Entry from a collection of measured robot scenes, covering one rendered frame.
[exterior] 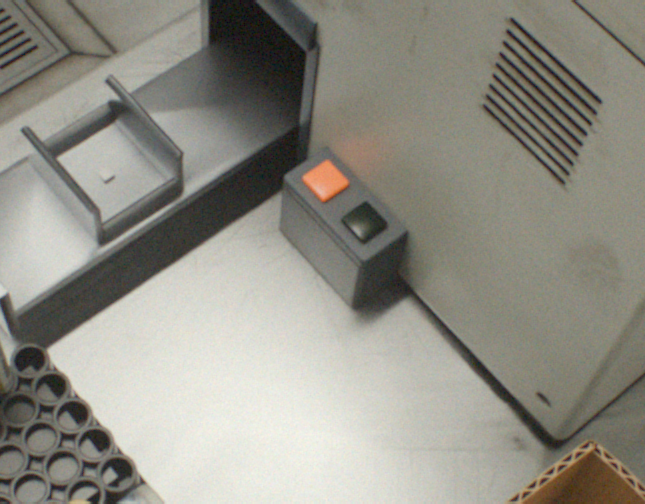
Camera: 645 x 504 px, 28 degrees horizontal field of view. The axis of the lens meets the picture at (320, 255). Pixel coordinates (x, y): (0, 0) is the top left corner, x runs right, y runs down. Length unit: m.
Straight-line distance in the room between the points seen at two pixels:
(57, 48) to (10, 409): 1.26
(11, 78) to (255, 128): 1.18
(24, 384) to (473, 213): 0.22
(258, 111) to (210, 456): 0.17
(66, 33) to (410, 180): 1.30
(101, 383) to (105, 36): 1.24
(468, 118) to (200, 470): 0.21
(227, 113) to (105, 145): 0.06
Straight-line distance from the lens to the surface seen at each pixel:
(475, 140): 0.52
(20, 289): 0.61
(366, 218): 0.61
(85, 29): 1.85
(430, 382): 0.64
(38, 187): 0.64
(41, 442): 0.60
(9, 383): 0.60
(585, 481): 0.50
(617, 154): 0.46
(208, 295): 0.65
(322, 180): 0.62
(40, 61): 1.83
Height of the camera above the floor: 1.45
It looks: 61 degrees down
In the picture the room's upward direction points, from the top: 9 degrees clockwise
